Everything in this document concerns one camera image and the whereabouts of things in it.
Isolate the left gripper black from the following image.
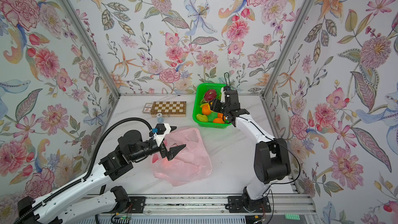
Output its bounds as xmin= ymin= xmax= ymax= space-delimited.
xmin=129 ymin=126 xmax=186 ymax=163

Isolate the red dragon fruit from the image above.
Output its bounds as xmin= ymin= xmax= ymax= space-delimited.
xmin=201 ymin=89 xmax=217 ymax=104

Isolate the green pear fruit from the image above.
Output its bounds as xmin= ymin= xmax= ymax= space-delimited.
xmin=196 ymin=114 xmax=208 ymax=122

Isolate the pink plastic bag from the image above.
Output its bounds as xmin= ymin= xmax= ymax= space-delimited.
xmin=151 ymin=128 xmax=212 ymax=187

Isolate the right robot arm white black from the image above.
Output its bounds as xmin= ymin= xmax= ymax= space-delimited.
xmin=209 ymin=86 xmax=291 ymax=203

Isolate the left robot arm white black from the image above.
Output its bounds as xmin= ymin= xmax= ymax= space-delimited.
xmin=15 ymin=124 xmax=186 ymax=224

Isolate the yellow banana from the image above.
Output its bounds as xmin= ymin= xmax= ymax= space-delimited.
xmin=200 ymin=101 xmax=212 ymax=108

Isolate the green plastic basket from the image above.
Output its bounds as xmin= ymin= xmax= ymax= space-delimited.
xmin=192 ymin=84 xmax=230 ymax=129

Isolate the small blue white cup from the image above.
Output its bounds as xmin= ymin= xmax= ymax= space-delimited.
xmin=156 ymin=113 xmax=164 ymax=123

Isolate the wooden chessboard box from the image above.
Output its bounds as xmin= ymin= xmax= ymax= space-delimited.
xmin=150 ymin=101 xmax=187 ymax=117

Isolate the small card box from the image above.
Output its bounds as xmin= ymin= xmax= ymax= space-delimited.
xmin=142 ymin=103 xmax=153 ymax=114

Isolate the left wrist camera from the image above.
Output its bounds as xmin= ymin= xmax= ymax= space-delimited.
xmin=150 ymin=123 xmax=170 ymax=147

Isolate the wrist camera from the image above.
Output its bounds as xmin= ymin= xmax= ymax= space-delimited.
xmin=220 ymin=86 xmax=229 ymax=103
xmin=150 ymin=123 xmax=170 ymax=147

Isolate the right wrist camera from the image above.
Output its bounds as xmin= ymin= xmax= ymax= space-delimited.
xmin=220 ymin=86 xmax=229 ymax=103

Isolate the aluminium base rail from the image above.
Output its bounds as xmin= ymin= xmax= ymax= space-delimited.
xmin=123 ymin=193 xmax=316 ymax=216

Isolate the right aluminium corner post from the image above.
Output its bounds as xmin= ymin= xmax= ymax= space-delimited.
xmin=262 ymin=0 xmax=315 ymax=100

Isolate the aluminium corner post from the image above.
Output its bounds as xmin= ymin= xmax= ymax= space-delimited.
xmin=262 ymin=0 xmax=315 ymax=100
xmin=59 ymin=0 xmax=121 ymax=100

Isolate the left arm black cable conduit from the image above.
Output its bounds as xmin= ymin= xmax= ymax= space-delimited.
xmin=13 ymin=117 xmax=153 ymax=224

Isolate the left aluminium corner post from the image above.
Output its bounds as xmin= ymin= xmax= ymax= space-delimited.
xmin=59 ymin=0 xmax=121 ymax=100

